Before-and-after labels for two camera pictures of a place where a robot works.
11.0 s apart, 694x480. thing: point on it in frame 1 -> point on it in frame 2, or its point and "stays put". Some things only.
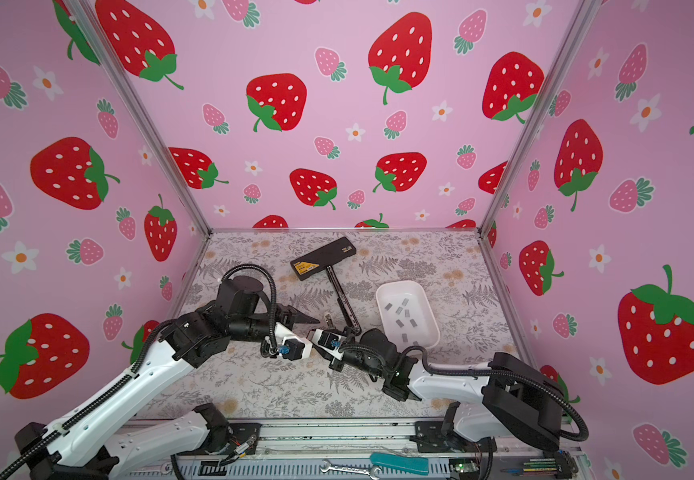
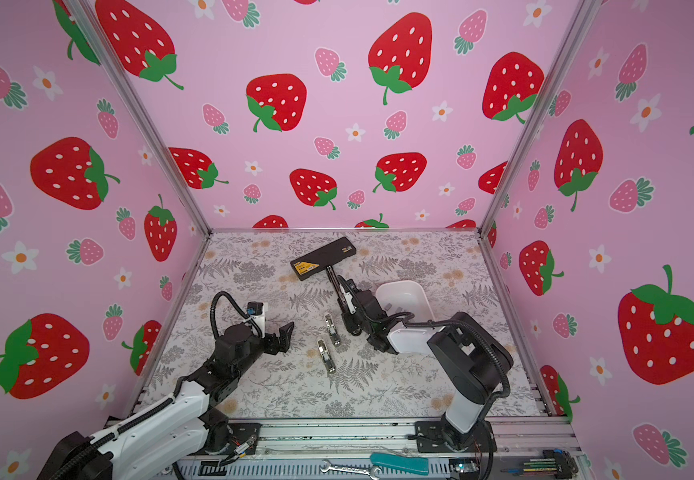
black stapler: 323,258 stays put
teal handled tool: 408,464 stays put
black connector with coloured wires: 562,466 stays put
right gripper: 333,359 -> 347,315
